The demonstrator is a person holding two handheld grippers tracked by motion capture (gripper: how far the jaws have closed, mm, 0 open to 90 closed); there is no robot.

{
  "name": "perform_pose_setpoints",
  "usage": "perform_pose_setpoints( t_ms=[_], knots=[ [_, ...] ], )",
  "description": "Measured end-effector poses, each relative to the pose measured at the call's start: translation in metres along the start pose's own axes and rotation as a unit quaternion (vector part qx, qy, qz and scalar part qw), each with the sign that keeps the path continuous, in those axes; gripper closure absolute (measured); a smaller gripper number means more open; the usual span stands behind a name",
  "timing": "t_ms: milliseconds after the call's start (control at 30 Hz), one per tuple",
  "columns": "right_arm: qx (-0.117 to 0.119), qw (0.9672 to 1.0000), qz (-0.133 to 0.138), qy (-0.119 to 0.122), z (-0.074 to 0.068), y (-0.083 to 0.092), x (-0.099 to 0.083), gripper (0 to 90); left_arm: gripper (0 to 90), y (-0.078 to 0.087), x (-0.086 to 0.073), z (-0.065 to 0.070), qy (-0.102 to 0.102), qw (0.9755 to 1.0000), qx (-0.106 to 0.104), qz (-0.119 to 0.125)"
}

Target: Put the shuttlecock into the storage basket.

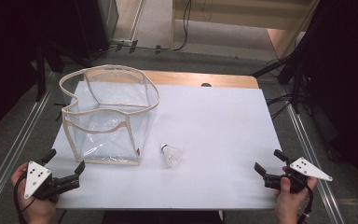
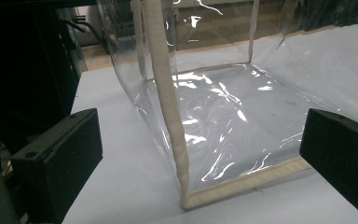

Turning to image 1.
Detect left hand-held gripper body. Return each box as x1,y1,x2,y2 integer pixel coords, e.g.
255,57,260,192
23,161,81,202

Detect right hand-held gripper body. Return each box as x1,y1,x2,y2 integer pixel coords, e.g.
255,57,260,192
263,157,334,194

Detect transparent storage box beige trim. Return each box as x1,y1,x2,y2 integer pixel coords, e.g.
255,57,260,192
59,63,161,166

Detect white shuttlecock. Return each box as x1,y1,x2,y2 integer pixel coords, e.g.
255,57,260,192
159,143,184,168

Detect person's left hand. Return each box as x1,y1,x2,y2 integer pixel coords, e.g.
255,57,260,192
11,161,59,224

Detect person's right hand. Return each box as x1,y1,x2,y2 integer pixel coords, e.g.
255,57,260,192
274,177,319,216

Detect white table mat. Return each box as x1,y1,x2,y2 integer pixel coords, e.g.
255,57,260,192
48,81,283,210

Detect black metal stand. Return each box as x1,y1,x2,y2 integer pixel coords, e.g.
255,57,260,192
251,50,304,115

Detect person's dark clothing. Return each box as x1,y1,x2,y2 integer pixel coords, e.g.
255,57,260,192
102,210,224,224

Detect black curtain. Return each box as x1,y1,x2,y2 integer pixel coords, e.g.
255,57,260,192
0,0,85,143
287,0,358,197

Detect black cabinet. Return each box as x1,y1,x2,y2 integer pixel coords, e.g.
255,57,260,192
74,0,119,61

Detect light wooden furniture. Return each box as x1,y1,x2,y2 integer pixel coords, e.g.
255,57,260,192
170,0,321,60

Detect metal floor rail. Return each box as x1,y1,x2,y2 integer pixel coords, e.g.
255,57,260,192
282,102,345,224
0,89,53,216

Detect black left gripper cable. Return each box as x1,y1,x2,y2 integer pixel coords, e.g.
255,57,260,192
13,172,36,224

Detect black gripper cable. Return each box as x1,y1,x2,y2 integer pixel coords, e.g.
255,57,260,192
13,172,36,224
296,183,314,224

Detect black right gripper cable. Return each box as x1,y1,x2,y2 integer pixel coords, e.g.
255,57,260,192
296,183,314,224

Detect black floor cables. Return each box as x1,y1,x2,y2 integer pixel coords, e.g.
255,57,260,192
266,92,293,120

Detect black hanging cable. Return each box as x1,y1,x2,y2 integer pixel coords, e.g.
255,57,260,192
172,0,193,52

